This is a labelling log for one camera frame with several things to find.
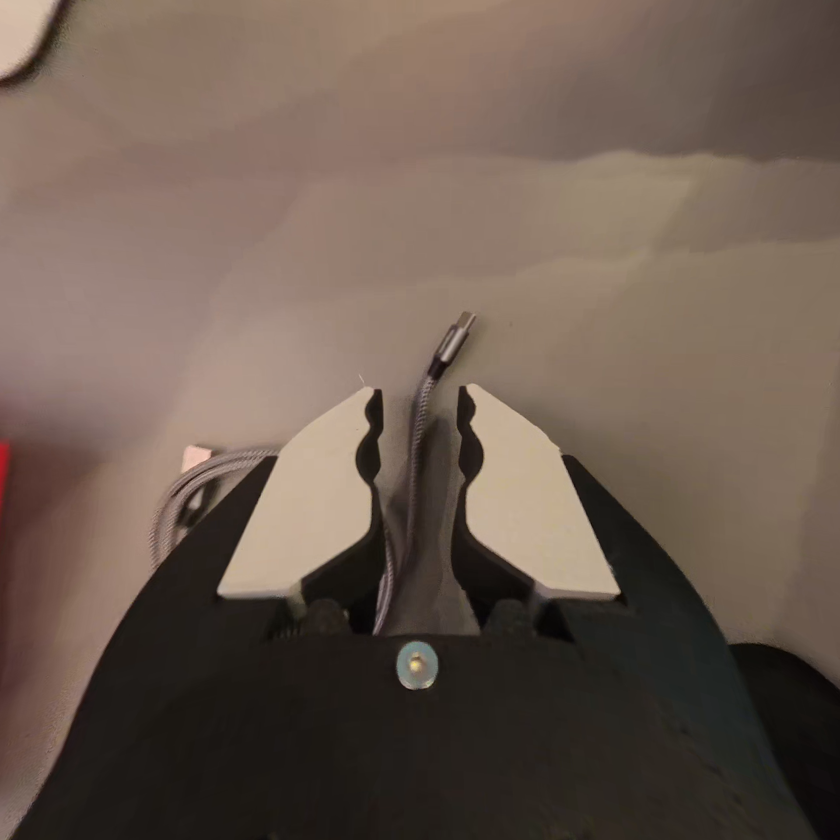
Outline red plastic bin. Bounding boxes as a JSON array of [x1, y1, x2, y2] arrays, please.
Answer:
[[0, 438, 13, 690]]

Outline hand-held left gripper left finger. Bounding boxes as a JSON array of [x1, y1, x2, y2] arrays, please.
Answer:
[[217, 386, 385, 601]]

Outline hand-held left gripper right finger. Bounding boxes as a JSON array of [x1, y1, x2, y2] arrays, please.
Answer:
[[457, 383, 623, 601]]

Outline black textured pad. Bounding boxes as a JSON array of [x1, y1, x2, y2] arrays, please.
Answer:
[[727, 643, 840, 840]]

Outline grey braided usb-c cable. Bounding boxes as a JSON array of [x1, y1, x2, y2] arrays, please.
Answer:
[[151, 311, 479, 636]]

